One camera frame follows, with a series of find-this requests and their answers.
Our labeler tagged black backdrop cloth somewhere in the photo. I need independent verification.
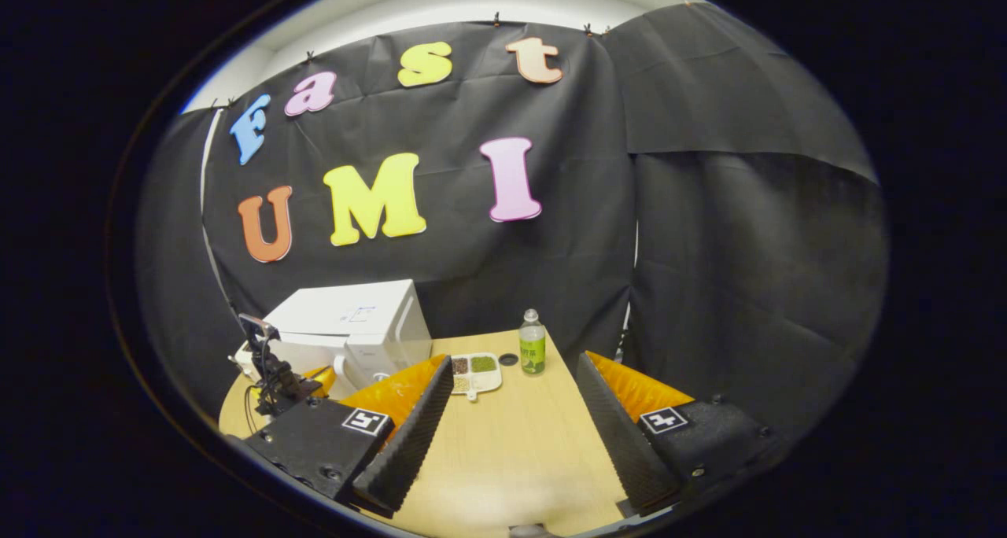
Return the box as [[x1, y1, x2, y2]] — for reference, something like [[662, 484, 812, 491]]
[[134, 3, 890, 444]]

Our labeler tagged green drink bottle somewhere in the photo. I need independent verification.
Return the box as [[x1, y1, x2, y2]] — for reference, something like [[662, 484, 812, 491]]
[[519, 308, 547, 376]]

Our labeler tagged white microwave oven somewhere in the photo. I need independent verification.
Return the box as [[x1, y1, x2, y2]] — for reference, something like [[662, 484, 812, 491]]
[[264, 278, 433, 391]]

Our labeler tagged white sectioned snack dish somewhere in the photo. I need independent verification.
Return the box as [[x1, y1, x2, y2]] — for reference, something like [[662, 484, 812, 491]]
[[450, 352, 503, 402]]

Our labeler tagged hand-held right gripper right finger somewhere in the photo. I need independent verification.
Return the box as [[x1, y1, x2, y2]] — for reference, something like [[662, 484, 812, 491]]
[[576, 351, 780, 518]]

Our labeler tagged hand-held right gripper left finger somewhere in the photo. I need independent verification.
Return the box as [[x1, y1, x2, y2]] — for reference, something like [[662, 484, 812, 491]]
[[242, 354, 456, 519]]

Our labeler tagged white toaster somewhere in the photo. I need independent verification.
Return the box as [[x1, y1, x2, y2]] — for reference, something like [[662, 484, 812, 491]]
[[232, 341, 260, 381]]

